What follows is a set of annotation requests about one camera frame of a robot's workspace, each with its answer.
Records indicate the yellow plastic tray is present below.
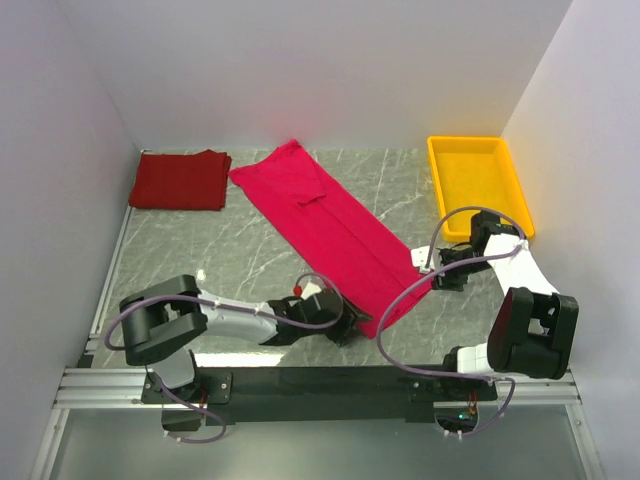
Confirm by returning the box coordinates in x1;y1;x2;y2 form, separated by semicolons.
427;136;535;238

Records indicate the aluminium frame rail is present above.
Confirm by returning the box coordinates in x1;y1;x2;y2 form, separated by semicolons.
54;205;586;479

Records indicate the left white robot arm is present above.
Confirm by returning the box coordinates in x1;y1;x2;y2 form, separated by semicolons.
104;273;373;402

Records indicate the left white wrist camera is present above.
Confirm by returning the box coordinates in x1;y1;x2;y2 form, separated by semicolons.
293;281;323;299

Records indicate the pink t shirt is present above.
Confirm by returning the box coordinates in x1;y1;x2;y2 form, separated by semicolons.
229;140;431;338

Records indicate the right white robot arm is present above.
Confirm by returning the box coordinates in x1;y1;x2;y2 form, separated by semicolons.
431;206;579;399

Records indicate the folded dark red t shirt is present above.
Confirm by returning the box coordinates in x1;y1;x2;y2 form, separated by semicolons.
128;149;232;211

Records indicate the black base beam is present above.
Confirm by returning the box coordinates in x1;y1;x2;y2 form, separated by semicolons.
174;365;497;424

